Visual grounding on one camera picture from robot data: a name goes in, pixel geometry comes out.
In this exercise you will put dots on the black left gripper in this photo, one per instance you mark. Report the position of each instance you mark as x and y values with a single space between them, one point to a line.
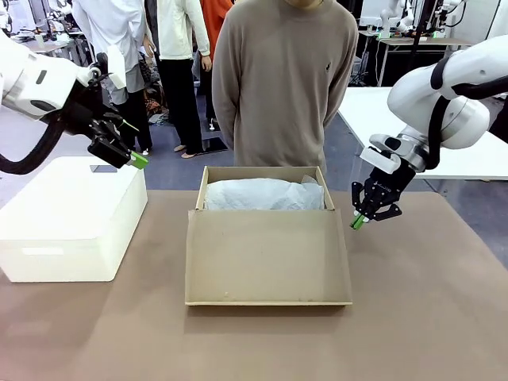
87 115

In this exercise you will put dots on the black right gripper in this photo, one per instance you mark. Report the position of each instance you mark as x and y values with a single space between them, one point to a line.
387 186

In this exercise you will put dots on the white tissue paper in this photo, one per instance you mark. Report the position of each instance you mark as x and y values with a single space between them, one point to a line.
258 194

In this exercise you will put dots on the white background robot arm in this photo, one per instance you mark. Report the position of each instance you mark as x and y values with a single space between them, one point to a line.
387 16

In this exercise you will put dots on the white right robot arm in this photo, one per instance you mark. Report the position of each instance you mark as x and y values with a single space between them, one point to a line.
464 119

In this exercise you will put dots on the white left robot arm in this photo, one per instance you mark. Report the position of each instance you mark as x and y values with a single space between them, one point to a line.
31 79

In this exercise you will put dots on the brown cardboard shoe box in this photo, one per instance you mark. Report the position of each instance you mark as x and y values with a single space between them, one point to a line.
262 254

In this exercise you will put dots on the pile of clothes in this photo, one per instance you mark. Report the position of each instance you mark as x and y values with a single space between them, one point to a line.
155 107

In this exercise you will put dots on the white plastic bin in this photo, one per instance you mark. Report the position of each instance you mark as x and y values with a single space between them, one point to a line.
59 206

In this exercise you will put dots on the white table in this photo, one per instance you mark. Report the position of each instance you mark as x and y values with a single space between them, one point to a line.
369 115

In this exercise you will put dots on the grey background desk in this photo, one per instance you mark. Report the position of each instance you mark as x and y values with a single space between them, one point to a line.
51 47

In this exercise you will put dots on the person in white shirt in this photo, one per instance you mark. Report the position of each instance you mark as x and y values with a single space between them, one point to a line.
115 24

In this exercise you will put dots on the person in cream top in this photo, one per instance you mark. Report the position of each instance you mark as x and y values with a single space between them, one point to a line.
178 31

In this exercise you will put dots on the person in beige sweater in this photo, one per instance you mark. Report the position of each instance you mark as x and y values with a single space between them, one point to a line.
285 79

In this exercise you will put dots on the person in orange top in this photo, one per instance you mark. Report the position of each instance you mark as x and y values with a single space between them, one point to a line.
212 20

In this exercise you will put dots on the wooden top background desk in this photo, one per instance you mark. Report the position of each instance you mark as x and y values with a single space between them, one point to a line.
420 41

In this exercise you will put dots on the black pole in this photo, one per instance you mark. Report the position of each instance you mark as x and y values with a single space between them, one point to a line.
418 39

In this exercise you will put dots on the white hanging coat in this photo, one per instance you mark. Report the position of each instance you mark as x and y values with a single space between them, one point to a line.
498 20

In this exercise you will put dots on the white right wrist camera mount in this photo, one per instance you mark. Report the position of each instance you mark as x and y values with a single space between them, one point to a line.
381 158

